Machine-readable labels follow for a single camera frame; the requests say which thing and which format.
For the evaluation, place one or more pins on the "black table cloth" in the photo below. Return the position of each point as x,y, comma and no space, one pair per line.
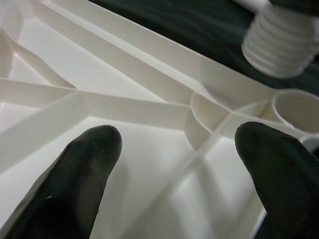
187,22

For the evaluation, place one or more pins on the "white plastic table leg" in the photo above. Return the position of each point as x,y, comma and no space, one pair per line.
276,44

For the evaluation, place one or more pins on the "white plastic children table top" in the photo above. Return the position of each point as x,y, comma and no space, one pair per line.
149,74

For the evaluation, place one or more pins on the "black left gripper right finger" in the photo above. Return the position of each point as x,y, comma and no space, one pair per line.
289,179

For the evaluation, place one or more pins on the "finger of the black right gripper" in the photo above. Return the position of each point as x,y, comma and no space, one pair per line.
294,5

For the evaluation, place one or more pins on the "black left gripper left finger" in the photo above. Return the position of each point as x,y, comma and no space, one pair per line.
64,189

